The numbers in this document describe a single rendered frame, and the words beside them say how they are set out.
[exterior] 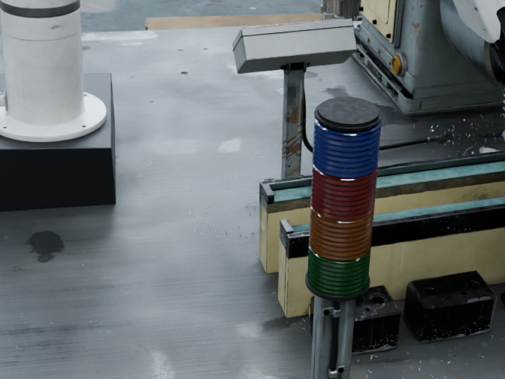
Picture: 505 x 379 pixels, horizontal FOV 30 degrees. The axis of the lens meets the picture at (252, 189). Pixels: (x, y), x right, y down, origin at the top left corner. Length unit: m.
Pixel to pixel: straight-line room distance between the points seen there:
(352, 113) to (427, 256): 0.47
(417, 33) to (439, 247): 0.55
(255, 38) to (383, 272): 0.38
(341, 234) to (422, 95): 0.91
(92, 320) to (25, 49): 0.43
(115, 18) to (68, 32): 3.04
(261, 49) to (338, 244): 0.55
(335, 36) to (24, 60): 0.46
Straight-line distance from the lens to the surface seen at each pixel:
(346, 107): 0.84
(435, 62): 1.74
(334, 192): 0.85
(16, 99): 1.50
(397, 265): 1.26
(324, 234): 0.88
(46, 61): 1.46
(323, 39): 1.40
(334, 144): 0.82
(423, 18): 1.70
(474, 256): 1.31
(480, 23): 1.25
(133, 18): 4.48
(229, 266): 1.35
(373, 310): 1.18
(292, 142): 1.47
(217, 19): 4.02
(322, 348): 0.97
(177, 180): 1.55
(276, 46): 1.37
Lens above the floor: 1.59
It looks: 31 degrees down
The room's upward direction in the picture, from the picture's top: straight up
